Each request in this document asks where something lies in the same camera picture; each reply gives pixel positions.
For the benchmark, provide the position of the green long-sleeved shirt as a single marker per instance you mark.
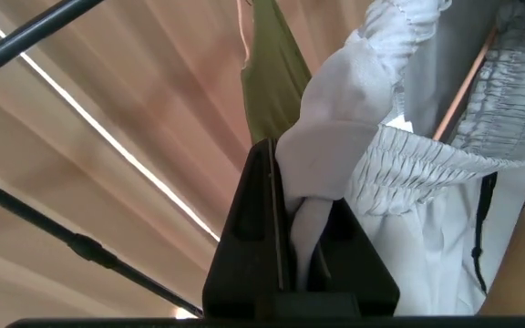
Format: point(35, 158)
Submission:
point(271, 82)

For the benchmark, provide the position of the pale grey garment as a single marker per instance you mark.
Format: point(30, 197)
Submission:
point(404, 159)

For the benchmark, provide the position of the beige curtain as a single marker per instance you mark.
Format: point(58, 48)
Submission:
point(130, 91)

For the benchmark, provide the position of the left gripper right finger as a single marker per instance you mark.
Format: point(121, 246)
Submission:
point(358, 269)

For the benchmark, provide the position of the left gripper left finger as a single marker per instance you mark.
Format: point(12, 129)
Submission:
point(244, 264)

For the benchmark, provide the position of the pink clothes hanger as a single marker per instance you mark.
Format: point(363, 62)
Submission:
point(243, 32)
point(463, 86)

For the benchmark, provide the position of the black clothes rack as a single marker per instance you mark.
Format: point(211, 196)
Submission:
point(25, 34)

